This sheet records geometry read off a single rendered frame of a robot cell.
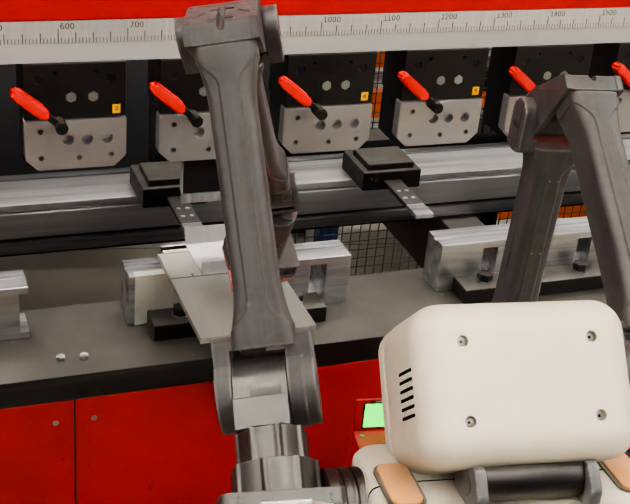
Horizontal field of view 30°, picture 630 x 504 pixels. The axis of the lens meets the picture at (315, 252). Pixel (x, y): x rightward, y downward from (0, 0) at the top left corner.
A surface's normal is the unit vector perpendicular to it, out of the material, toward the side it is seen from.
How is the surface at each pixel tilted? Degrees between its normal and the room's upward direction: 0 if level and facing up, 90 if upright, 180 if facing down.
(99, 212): 90
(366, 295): 0
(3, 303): 90
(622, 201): 35
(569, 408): 47
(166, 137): 90
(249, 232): 64
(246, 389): 40
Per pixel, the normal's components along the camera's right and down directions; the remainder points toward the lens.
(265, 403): -0.07, -0.40
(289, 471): 0.37, -0.41
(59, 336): 0.08, -0.88
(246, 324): -0.02, 0.03
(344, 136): 0.34, 0.47
